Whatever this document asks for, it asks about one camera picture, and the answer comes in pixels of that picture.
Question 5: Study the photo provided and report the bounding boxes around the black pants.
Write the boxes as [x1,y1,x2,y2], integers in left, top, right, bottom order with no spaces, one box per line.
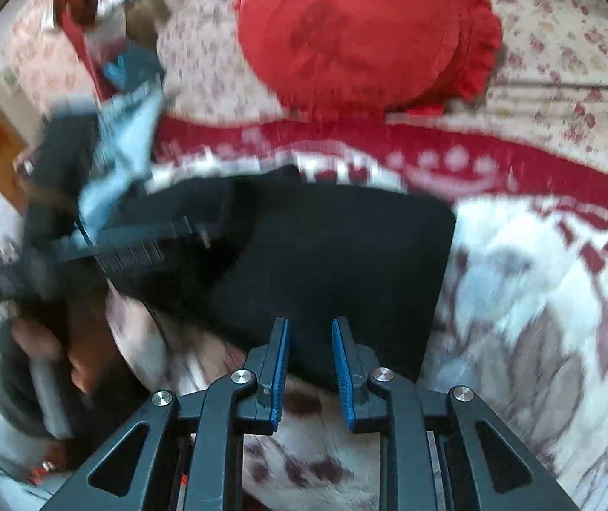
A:
[105,166,455,389]

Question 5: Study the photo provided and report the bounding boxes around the person's left hand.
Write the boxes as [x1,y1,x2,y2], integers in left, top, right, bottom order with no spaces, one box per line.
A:
[0,296,140,437]

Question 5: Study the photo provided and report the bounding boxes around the light blue towel clothes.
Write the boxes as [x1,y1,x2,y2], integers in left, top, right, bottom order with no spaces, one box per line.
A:
[72,78,166,247]

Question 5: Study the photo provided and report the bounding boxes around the red white patterned blanket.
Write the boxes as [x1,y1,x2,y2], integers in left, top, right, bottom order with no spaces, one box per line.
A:
[106,113,608,511]

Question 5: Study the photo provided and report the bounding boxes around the teal blue bag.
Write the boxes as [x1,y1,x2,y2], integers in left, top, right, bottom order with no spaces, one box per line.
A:
[101,43,165,94]

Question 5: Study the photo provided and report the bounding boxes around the red heart-shaped pillow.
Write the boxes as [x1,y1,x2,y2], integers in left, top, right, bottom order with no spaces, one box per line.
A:
[236,0,502,115]

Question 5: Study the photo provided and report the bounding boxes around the floral beige quilt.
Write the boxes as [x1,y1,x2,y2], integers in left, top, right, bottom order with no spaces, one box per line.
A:
[155,0,608,187]

